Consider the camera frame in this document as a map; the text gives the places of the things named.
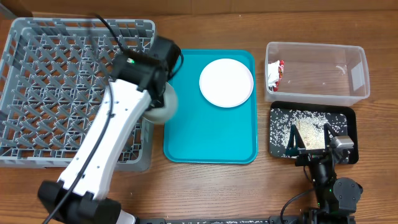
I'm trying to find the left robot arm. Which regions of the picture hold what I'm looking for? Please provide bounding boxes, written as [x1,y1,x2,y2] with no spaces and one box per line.
[37,36,183,223]

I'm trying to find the clear plastic bin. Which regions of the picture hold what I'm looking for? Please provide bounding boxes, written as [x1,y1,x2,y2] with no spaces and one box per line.
[264,42,371,106]

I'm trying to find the teal serving tray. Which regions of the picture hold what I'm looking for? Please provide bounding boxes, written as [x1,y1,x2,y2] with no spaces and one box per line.
[164,49,258,164]

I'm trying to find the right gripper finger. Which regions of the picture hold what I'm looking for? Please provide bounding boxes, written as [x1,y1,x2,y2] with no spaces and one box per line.
[323,123,339,149]
[286,124,306,151]

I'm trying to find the large white plate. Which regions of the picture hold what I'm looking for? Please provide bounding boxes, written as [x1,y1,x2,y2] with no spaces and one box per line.
[199,58,254,108]

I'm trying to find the grey plastic dish rack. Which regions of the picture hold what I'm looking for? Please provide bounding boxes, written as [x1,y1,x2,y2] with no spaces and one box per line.
[1,17,156,168]

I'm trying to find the spilled rice grains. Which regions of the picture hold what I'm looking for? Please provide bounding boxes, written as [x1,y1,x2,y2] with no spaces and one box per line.
[269,108,348,157]

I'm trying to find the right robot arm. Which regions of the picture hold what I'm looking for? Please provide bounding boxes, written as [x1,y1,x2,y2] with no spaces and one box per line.
[279,123,363,224]

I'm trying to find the black waste tray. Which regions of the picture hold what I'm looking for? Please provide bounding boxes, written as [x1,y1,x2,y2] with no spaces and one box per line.
[269,101,359,164]

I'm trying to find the red snack wrapper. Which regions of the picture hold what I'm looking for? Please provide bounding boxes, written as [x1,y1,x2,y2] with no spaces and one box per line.
[267,60,284,91]

